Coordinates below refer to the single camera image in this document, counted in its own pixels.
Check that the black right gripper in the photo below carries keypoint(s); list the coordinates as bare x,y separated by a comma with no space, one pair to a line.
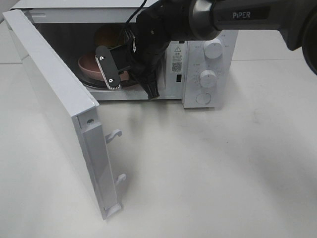
140,57

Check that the white round door button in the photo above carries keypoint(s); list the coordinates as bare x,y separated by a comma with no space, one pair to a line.
203,98

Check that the burger with lettuce and tomato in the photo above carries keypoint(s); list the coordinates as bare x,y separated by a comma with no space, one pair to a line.
108,35

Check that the pink round plate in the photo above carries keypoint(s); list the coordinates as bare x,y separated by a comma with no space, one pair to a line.
88,65

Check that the white microwave door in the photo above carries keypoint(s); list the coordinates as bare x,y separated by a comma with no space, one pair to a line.
71,112

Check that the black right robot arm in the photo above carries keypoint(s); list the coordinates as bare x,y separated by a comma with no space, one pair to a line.
194,20

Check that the white microwave oven body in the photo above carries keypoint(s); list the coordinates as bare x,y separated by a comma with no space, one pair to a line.
69,27

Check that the lower white round knob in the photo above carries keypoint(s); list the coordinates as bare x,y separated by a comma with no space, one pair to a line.
207,79

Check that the white round knob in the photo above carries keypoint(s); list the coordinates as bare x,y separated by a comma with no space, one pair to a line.
207,79
213,49

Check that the upper white round knob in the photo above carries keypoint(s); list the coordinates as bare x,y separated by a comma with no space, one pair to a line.
213,49

